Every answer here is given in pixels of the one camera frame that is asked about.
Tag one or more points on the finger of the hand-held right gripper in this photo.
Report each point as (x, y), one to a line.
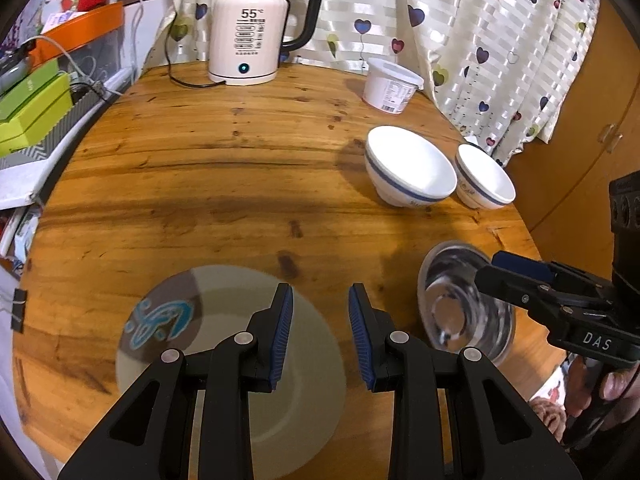
(505, 285)
(522, 264)

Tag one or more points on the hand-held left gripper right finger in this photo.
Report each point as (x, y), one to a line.
(360, 340)

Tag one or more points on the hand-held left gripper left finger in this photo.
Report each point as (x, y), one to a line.
(280, 335)

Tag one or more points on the stainless steel bowl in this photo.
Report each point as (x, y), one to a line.
(450, 310)

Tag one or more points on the beige plate blue motif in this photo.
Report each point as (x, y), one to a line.
(225, 300)

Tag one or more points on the white bowl blue band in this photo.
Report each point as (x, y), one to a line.
(485, 175)
(410, 160)

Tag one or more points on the person's right hand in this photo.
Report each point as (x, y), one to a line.
(622, 385)

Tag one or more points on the wooden cabinet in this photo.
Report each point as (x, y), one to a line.
(575, 185)

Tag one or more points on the white plastic tub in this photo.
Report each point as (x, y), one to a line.
(390, 90)

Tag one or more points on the heart print curtain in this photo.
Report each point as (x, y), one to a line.
(500, 35)

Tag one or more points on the black binder clip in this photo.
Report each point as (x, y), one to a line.
(21, 297)
(18, 319)

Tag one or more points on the white shelf board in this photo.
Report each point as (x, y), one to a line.
(20, 185)

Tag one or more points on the grey zigzag striped box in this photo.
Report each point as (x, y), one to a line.
(60, 130)

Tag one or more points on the cream electric kettle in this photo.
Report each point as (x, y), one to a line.
(245, 35)

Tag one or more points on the large green box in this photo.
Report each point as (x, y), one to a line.
(30, 120)

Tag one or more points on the flat green box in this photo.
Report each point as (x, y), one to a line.
(30, 85)

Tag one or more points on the clear storage box orange lid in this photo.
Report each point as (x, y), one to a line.
(85, 25)

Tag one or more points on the grey handheld device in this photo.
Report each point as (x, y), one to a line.
(12, 67)

